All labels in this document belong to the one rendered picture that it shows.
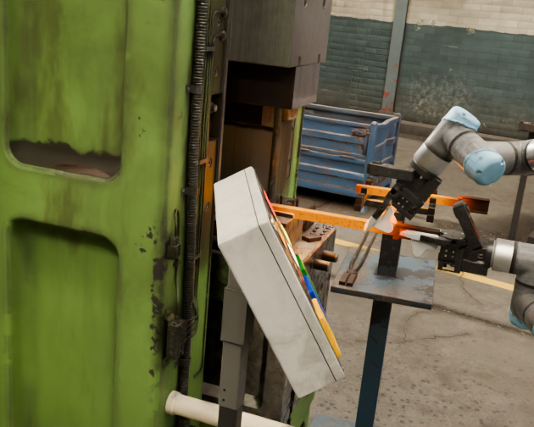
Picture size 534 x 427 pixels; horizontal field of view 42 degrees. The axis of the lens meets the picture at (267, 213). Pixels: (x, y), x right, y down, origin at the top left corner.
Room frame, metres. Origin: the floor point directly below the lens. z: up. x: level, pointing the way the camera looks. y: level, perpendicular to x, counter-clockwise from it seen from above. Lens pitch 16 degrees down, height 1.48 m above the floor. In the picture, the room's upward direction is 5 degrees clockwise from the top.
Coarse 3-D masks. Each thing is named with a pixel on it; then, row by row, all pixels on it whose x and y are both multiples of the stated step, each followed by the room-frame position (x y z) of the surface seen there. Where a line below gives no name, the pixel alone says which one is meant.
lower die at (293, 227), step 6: (282, 204) 1.76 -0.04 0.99; (282, 216) 1.65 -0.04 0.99; (288, 216) 1.65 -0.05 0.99; (282, 222) 1.60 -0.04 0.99; (288, 222) 1.61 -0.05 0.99; (294, 222) 1.66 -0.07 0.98; (300, 222) 1.71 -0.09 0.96; (216, 228) 1.60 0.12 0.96; (288, 228) 1.62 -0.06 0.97; (294, 228) 1.67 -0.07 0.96; (300, 228) 1.72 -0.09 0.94; (288, 234) 1.62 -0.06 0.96; (294, 234) 1.67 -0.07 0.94; (300, 234) 1.73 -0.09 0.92; (294, 240) 1.68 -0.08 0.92
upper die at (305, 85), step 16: (240, 64) 1.59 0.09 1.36; (256, 64) 1.58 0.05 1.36; (240, 80) 1.59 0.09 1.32; (256, 80) 1.58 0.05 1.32; (272, 80) 1.57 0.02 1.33; (288, 80) 1.56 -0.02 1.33; (304, 80) 1.62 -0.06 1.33; (240, 96) 1.59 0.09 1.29; (256, 96) 1.58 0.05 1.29; (272, 96) 1.57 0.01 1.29; (288, 96) 1.55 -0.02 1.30; (304, 96) 1.64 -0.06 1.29
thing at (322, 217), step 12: (276, 204) 1.69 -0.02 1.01; (300, 216) 1.65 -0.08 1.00; (312, 216) 1.64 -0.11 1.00; (324, 216) 1.63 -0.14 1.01; (336, 216) 1.63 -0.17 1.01; (348, 216) 1.64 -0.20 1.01; (360, 228) 1.60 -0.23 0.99; (372, 228) 1.59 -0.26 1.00; (396, 228) 1.57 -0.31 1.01; (408, 228) 1.57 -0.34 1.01; (420, 228) 1.57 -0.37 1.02; (432, 228) 1.58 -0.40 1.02
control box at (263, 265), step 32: (224, 192) 1.16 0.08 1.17; (256, 192) 1.07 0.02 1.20; (224, 224) 0.99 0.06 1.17; (256, 224) 0.93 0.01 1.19; (224, 256) 0.91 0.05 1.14; (256, 256) 0.92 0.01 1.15; (288, 256) 0.97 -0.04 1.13; (256, 288) 0.92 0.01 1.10; (288, 288) 0.92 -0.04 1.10; (288, 320) 0.93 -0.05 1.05; (288, 352) 0.93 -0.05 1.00; (320, 352) 0.93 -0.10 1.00; (320, 384) 0.93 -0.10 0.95
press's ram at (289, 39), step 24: (240, 0) 1.54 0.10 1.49; (264, 0) 1.52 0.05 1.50; (288, 0) 1.51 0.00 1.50; (312, 0) 1.62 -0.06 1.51; (240, 24) 1.54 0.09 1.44; (264, 24) 1.52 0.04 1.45; (288, 24) 1.51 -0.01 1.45; (312, 24) 1.64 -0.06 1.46; (240, 48) 1.54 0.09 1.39; (264, 48) 1.52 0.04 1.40; (288, 48) 1.51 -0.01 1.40; (312, 48) 1.66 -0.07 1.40
